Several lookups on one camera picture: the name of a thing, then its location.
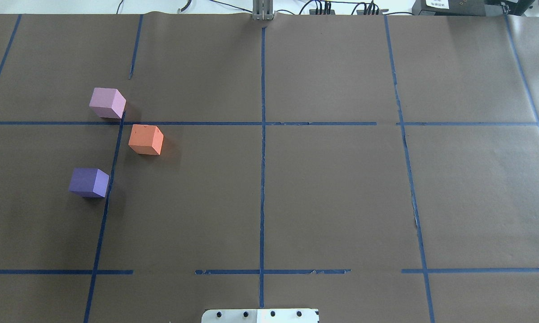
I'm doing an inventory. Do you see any pink foam cube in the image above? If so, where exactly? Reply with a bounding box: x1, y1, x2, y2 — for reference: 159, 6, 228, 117
89, 87, 127, 119

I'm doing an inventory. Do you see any purple foam cube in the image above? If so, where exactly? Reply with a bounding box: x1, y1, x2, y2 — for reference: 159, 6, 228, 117
68, 168, 110, 198

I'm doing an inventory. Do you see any orange foam cube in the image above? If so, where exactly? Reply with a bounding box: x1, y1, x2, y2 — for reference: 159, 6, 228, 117
128, 124, 163, 155

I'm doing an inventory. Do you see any black device box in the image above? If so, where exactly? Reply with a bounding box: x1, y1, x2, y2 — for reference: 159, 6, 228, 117
411, 0, 534, 17

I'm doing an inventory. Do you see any grey aluminium post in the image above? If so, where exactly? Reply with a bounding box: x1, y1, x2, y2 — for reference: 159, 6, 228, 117
252, 0, 275, 21

